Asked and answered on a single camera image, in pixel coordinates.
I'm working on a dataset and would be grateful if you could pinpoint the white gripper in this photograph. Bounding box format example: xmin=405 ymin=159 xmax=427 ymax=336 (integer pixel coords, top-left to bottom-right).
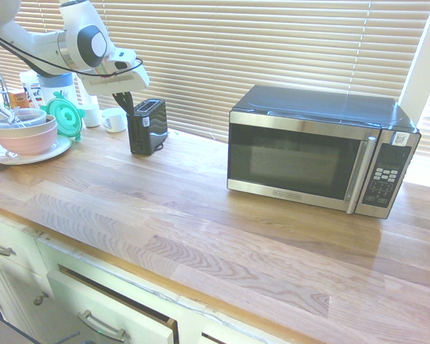
xmin=79 ymin=63 xmax=151 ymax=115

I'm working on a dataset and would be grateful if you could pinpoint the black two-slot toaster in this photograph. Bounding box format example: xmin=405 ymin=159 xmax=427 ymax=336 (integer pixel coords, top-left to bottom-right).
xmin=128 ymin=98 xmax=168 ymax=157

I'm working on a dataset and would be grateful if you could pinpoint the white mug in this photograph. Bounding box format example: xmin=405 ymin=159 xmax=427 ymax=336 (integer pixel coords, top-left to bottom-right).
xmin=100 ymin=107 xmax=128 ymax=134

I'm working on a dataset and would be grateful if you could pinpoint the small white cup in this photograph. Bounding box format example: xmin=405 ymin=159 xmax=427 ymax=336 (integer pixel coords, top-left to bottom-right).
xmin=82 ymin=103 xmax=102 ymax=129

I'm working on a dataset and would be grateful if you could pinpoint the green container lid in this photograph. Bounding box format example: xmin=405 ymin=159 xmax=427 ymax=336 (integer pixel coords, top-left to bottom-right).
xmin=40 ymin=90 xmax=85 ymax=143

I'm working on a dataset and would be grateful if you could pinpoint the white wipes canister blue lid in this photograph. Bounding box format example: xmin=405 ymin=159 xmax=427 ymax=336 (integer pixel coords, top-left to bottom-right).
xmin=37 ymin=72 xmax=75 ymax=108

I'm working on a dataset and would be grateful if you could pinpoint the white dinner plate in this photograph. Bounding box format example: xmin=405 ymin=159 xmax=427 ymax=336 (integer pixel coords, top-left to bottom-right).
xmin=0 ymin=134 xmax=73 ymax=166

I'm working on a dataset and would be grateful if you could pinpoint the clear plastic container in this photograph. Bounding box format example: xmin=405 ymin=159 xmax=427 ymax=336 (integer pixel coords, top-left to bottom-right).
xmin=0 ymin=107 xmax=49 ymax=130

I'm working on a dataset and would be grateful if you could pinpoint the white labelled canister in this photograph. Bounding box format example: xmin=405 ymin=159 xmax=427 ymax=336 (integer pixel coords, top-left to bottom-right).
xmin=19 ymin=70 xmax=44 ymax=109

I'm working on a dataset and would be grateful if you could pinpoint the orange small box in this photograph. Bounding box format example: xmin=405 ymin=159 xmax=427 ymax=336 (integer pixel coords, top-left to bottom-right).
xmin=8 ymin=90 xmax=30 ymax=109

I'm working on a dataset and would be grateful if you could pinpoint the pink bowl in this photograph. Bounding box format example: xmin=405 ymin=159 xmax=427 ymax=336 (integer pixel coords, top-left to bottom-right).
xmin=0 ymin=122 xmax=60 ymax=157

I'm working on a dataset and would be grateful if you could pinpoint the metal utensil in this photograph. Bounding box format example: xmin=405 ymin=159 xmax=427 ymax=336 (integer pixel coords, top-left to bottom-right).
xmin=0 ymin=100 xmax=22 ymax=125

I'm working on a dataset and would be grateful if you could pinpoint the beige bowl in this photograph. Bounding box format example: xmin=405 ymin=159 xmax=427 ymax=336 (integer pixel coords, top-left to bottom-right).
xmin=0 ymin=114 xmax=58 ymax=139

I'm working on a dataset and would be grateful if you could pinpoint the wide beige window blind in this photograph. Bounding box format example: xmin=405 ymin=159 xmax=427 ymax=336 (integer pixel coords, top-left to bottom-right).
xmin=77 ymin=0 xmax=430 ymax=151

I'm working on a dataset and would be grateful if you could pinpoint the narrow beige window blind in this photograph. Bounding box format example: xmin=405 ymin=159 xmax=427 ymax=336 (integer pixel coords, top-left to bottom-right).
xmin=0 ymin=0 xmax=66 ymax=90

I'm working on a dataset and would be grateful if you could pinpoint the stainless steel black microwave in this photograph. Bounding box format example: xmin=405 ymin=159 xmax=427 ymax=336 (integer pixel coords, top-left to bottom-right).
xmin=226 ymin=85 xmax=422 ymax=219

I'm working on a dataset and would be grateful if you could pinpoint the white cabinet drawer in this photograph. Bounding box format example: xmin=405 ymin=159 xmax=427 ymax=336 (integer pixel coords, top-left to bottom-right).
xmin=45 ymin=264 xmax=179 ymax=344

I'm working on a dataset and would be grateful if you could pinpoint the white window frame post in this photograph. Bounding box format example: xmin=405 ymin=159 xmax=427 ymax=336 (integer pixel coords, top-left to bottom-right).
xmin=398 ymin=0 xmax=430 ymax=108
xmin=71 ymin=71 xmax=100 ymax=108

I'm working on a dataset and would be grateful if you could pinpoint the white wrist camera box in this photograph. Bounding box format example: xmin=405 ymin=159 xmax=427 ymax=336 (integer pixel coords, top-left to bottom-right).
xmin=108 ymin=48 xmax=138 ymax=72

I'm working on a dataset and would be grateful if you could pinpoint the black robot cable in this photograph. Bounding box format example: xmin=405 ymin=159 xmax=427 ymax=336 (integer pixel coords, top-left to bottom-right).
xmin=0 ymin=29 xmax=145 ymax=77

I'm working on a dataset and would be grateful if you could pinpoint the long metal drawer handle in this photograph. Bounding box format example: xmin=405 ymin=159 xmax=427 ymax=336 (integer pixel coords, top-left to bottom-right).
xmin=76 ymin=309 xmax=130 ymax=343

